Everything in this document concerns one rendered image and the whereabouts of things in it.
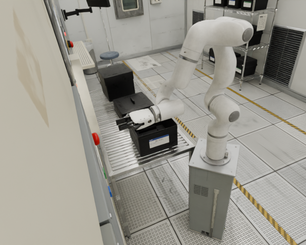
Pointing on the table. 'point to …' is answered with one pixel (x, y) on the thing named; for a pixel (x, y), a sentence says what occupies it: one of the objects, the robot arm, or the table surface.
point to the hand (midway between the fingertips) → (121, 124)
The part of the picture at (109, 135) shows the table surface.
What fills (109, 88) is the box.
